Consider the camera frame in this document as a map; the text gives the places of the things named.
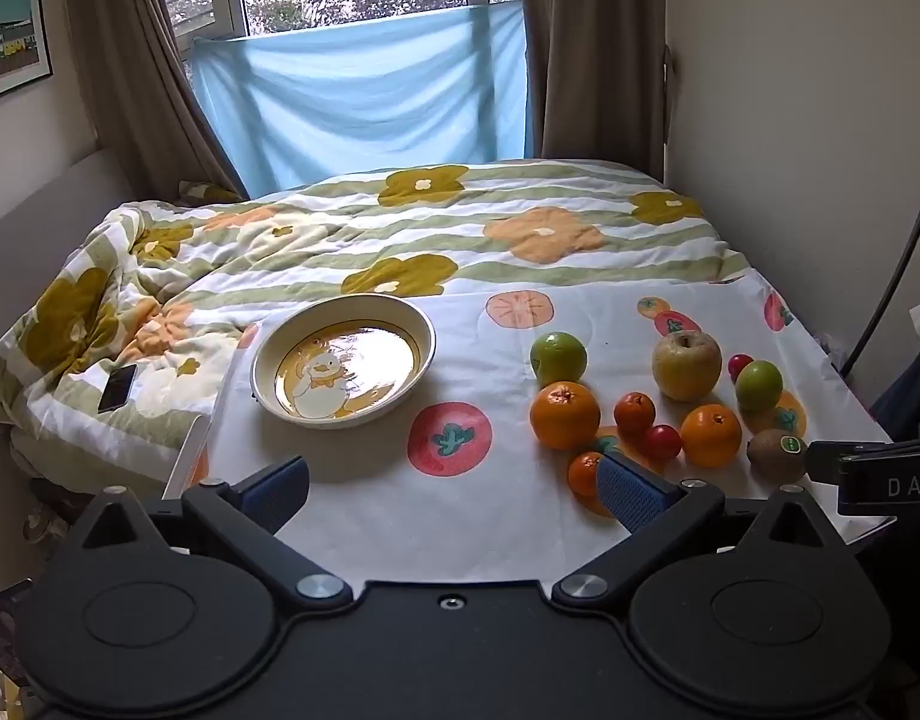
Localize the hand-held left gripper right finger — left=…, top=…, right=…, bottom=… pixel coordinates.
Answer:
left=554, top=454, right=864, bottom=611

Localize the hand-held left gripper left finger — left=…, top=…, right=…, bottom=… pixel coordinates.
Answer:
left=51, top=456, right=354, bottom=614

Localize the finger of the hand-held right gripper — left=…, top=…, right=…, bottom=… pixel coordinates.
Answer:
left=805, top=439, right=920, bottom=518

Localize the small mandarin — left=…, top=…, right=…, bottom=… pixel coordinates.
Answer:
left=567, top=451, right=611, bottom=500
left=614, top=391, right=657, bottom=436

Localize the brown kiwi with green sticker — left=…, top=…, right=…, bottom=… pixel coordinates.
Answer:
left=746, top=428, right=809, bottom=485

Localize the large orange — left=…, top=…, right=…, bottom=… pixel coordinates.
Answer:
left=530, top=382, right=603, bottom=452

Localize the duck print plate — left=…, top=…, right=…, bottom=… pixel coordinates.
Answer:
left=251, top=295, right=437, bottom=430

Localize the dark blue cloth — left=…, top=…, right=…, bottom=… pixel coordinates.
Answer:
left=868, top=349, right=920, bottom=445

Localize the yellow apple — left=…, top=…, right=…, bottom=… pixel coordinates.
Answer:
left=651, top=331, right=723, bottom=403

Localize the small green apple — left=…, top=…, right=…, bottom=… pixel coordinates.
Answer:
left=734, top=359, right=784, bottom=413

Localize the large green apple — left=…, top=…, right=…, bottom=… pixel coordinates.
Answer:
left=530, top=331, right=588, bottom=389

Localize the white fruit print cloth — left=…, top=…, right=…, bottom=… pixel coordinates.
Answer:
left=164, top=270, right=897, bottom=586

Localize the black smartphone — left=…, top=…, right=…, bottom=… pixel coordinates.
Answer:
left=97, top=364, right=139, bottom=414

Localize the floral striped quilt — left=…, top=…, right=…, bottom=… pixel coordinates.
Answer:
left=0, top=157, right=753, bottom=512

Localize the grey bed headboard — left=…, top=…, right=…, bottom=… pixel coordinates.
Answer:
left=0, top=148, right=135, bottom=361

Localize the light blue hanging cloth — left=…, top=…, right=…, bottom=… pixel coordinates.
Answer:
left=184, top=0, right=530, bottom=198

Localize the brown curtain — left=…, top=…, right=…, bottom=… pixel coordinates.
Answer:
left=59, top=0, right=249, bottom=203
left=518, top=0, right=669, bottom=182

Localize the black cable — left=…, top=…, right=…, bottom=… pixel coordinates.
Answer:
left=839, top=165, right=920, bottom=380

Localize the framed wall picture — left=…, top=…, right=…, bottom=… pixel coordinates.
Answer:
left=0, top=0, right=55, bottom=107

